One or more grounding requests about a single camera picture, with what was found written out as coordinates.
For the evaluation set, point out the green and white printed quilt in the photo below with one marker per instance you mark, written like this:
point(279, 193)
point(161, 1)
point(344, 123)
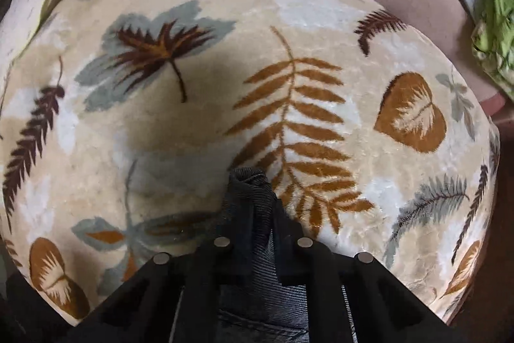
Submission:
point(496, 41)

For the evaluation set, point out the beige leaf print blanket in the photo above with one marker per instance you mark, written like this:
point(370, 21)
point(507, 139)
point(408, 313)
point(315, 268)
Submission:
point(225, 86)

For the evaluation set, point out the grey denim pants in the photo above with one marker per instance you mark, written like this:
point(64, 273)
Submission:
point(263, 311)

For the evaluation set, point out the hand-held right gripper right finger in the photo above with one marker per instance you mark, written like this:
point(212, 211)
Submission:
point(286, 238)

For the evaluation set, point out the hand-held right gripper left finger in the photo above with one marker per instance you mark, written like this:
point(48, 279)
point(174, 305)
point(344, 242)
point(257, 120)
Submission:
point(240, 246)

